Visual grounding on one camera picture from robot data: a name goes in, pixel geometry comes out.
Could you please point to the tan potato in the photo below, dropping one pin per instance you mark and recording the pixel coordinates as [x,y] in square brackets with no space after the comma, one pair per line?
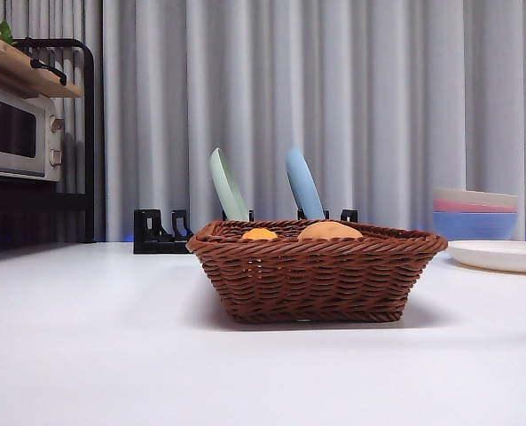
[329,231]

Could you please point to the brown wicker basket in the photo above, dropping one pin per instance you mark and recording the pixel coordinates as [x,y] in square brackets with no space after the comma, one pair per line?
[316,279]

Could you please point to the pale green plate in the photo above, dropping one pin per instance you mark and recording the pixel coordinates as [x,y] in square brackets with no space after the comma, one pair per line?
[227,191]

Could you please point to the light blue plate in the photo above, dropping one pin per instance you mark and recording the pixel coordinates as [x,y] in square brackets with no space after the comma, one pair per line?
[304,186]

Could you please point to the black dish rack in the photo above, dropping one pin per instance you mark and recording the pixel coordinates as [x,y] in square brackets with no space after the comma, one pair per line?
[160,235]

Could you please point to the grey pleated curtain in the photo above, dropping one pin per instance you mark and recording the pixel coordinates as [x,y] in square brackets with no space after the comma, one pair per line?
[333,97]

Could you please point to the pink bowl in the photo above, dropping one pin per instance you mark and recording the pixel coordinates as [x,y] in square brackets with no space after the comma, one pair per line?
[457,206]

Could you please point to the blue bowl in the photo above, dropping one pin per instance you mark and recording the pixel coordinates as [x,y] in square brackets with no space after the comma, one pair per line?
[475,226]

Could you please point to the beige bowl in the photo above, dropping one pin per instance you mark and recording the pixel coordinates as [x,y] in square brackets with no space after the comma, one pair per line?
[475,196]

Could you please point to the white plate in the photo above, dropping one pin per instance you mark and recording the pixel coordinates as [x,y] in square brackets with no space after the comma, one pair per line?
[502,255]

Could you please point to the silver toaster oven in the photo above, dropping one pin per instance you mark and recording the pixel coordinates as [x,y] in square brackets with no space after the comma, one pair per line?
[18,142]

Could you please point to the wooden cutting board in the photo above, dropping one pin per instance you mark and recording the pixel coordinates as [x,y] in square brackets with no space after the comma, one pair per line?
[23,73]

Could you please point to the green leaf sprig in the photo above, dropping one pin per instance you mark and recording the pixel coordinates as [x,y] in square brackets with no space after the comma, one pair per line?
[4,33]

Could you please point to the black metal shelf frame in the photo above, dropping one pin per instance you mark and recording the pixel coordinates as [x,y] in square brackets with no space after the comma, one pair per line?
[89,133]

